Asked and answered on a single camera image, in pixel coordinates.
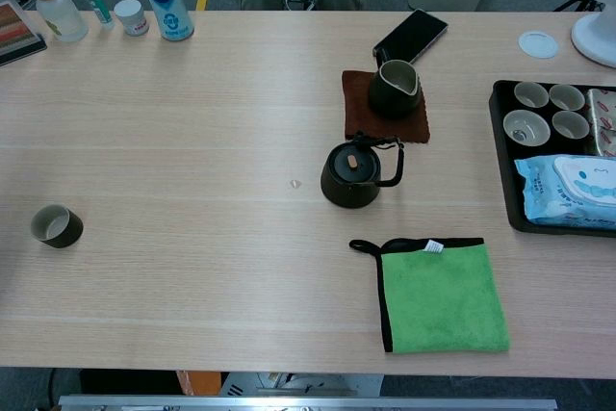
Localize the blue wet wipes pack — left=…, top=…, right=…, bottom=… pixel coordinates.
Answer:
left=513, top=154, right=616, bottom=232

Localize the small white jar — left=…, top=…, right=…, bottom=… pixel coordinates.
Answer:
left=113, top=0, right=149, bottom=38

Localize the orange panel under table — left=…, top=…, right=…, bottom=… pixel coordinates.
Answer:
left=175, top=370, right=222, bottom=397

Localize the black smartphone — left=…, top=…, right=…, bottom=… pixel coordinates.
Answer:
left=372, top=8, right=449, bottom=65

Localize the aluminium profile rail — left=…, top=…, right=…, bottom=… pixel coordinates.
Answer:
left=57, top=394, right=558, bottom=411

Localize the dark ceramic fairness pitcher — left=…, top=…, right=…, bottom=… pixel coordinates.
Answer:
left=368, top=46, right=424, bottom=120

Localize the dark ceramic teapot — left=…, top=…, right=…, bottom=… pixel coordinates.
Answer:
left=320, top=130, right=406, bottom=210

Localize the dark teacup with pale inside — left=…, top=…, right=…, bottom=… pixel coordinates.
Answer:
left=30, top=203, right=85, bottom=249

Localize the black serving tray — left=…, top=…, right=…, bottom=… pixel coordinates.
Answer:
left=488, top=79, right=616, bottom=239

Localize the frosted bottle with wooden cap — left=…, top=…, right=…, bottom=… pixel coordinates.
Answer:
left=27, top=0, right=90, bottom=43

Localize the brown cloth mat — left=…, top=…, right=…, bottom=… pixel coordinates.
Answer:
left=342, top=69, right=431, bottom=144

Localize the translucent cup with dark object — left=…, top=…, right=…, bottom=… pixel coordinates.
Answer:
left=502, top=109, right=552, bottom=148

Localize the green microfiber cloth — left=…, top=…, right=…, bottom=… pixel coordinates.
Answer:
left=348, top=237, right=511, bottom=354

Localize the gold foil packet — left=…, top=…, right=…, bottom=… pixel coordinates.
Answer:
left=584, top=88, right=616, bottom=158

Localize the small white green tube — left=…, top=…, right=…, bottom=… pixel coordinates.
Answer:
left=78, top=0, right=116, bottom=31

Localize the white robot base chassis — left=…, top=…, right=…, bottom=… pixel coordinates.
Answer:
left=220, top=371, right=384, bottom=398

